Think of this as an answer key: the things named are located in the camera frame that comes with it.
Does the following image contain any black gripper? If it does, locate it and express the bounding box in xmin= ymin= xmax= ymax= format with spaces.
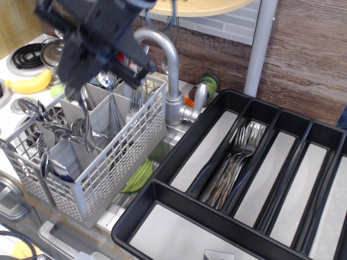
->
xmin=35 ymin=1 xmax=157 ymax=101

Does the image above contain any silver fork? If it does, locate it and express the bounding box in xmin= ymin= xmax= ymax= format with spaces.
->
xmin=36 ymin=133 xmax=49 ymax=180
xmin=128 ymin=45 xmax=149 ymax=114
xmin=79 ymin=88 xmax=95 ymax=153

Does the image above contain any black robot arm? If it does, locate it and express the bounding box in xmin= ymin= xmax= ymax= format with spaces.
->
xmin=35 ymin=1 xmax=157 ymax=101

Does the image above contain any upright silver fork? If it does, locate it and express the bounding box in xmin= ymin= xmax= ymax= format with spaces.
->
xmin=128 ymin=45 xmax=149 ymax=114

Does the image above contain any silver spoon lying in basket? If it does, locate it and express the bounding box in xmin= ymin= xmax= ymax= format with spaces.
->
xmin=71 ymin=118 xmax=112 ymax=139

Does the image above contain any silver spoon at basket edge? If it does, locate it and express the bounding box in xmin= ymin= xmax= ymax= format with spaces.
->
xmin=17 ymin=99 xmax=44 ymax=122

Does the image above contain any grey plastic cutlery basket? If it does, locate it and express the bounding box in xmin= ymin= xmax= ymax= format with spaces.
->
xmin=6 ymin=76 xmax=166 ymax=228

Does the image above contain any silver fork at basket front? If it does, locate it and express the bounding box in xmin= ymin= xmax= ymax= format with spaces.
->
xmin=36 ymin=133 xmax=49 ymax=180

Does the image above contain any black cutlery tray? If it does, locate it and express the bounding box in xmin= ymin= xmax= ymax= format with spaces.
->
xmin=111 ymin=90 xmax=346 ymax=259

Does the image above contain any small silver toy pot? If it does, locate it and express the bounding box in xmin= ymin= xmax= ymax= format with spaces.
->
xmin=40 ymin=39 xmax=65 ymax=74

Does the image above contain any green toy lime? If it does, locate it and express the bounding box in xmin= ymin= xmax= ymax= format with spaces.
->
xmin=50 ymin=85 xmax=65 ymax=99

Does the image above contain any black stove coil burner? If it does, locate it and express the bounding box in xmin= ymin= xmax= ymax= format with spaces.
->
xmin=11 ymin=43 xmax=44 ymax=69

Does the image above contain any yellow toy banana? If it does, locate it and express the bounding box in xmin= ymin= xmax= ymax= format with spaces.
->
xmin=5 ymin=69 xmax=52 ymax=94

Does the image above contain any silver toy faucet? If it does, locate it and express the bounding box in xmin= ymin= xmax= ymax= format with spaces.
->
xmin=133 ymin=28 xmax=207 ymax=125

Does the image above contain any orange toy carrot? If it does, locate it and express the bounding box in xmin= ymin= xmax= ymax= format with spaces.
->
xmin=184 ymin=97 xmax=195 ymax=108

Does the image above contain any green labelled toy can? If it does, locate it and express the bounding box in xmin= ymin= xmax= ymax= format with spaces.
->
xmin=188 ymin=74 xmax=220 ymax=107

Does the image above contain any green toy leaf vegetable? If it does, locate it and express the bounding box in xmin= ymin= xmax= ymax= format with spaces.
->
xmin=120 ymin=158 xmax=153 ymax=193

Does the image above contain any pile of silver forks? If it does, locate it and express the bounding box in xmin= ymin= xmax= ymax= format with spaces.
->
xmin=200 ymin=121 xmax=267 ymax=210

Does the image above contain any grey metal pole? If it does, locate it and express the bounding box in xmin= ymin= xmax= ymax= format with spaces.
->
xmin=243 ymin=0 xmax=278 ymax=98

